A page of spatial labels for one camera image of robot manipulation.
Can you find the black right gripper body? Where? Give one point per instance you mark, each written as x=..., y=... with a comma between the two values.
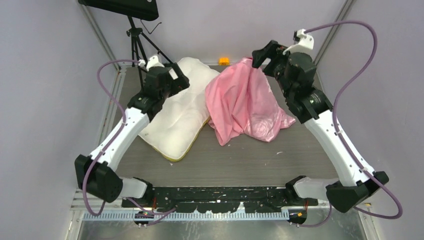
x=276, y=66

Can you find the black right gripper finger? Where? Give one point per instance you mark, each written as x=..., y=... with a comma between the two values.
x=259, y=57
x=274, y=47

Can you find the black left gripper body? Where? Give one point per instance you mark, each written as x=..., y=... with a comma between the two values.
x=164, y=95

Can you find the white yellow-edged pillow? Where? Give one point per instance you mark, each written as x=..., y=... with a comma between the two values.
x=174, y=129

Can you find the pink floral pillowcase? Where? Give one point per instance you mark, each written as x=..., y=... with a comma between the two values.
x=240, y=101

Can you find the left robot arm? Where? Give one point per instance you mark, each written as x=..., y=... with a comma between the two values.
x=96, y=172

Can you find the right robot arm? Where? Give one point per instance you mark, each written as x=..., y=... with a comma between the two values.
x=294, y=73

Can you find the orange toy block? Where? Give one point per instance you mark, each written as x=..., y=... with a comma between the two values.
x=224, y=61

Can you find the black light panel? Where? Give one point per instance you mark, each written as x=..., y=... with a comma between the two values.
x=142, y=9

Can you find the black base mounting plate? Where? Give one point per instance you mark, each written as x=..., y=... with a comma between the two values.
x=254, y=199

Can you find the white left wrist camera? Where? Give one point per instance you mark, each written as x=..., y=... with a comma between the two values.
x=153, y=61

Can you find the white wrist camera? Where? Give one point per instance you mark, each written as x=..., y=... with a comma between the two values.
x=153, y=61
x=303, y=43

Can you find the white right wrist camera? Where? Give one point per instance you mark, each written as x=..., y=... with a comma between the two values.
x=303, y=43

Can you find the black camera tripod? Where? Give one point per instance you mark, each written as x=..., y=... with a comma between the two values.
x=137, y=49

